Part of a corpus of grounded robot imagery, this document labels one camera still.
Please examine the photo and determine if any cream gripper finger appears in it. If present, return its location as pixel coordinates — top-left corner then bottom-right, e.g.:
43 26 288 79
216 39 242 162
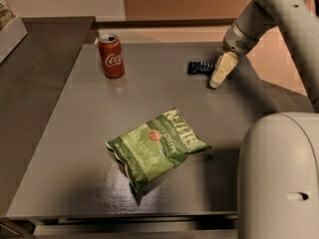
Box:
209 52 238 89

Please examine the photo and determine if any dark blue RXBAR wrapper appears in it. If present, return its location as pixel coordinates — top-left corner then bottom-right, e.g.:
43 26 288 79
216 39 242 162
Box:
187 62 215 75

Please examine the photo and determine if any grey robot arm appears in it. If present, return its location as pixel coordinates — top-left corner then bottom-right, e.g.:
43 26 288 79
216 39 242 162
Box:
210 0 319 239

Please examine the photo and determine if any green jalapeno chip bag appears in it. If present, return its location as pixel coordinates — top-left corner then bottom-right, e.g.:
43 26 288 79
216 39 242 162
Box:
106 109 209 191

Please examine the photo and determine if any red Coca-Cola can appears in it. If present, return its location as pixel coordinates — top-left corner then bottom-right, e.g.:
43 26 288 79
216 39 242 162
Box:
98 33 125 79

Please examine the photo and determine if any dark side counter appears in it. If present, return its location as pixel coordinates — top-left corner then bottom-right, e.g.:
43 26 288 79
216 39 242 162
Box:
0 16 97 218

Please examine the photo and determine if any white box with snacks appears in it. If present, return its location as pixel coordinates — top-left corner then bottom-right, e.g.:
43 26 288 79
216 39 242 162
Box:
0 0 28 64

